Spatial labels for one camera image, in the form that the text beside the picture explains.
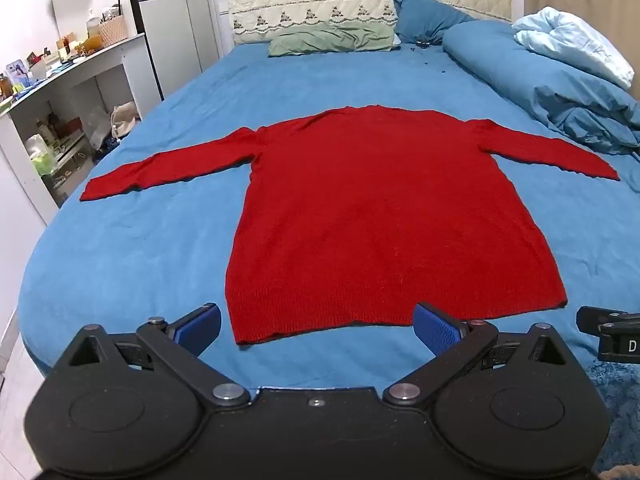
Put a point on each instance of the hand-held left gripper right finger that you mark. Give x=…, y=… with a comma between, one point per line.
x=436, y=327

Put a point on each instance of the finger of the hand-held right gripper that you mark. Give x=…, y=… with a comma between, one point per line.
x=592, y=317

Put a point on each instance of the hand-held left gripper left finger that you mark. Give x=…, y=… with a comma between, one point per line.
x=199, y=327

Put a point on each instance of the red knit sweater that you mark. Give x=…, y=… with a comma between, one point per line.
x=380, y=230

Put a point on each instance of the blue fluffy rug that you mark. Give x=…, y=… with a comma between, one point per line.
x=617, y=410

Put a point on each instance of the beige tote bag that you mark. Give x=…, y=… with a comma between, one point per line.
x=125, y=119

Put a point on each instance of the clear plastic bag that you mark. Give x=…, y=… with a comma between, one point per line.
x=100, y=127

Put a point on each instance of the green plastic bag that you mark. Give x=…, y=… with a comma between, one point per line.
x=42, y=157

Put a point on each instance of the blue duvet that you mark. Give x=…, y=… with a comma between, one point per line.
x=540, y=75

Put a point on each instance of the white shelf desk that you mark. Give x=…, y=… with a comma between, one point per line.
x=60, y=90

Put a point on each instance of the light blue blanket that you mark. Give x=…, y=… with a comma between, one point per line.
x=575, y=42

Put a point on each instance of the grey white wardrobe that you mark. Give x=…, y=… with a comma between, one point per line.
x=170, y=25

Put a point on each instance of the orange packet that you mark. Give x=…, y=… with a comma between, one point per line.
x=91, y=43

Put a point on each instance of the green pillow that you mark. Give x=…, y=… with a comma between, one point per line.
x=330, y=37

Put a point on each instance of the woven basket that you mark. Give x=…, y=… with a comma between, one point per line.
x=113, y=30

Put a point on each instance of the blue pillow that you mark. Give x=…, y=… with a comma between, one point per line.
x=425, y=17

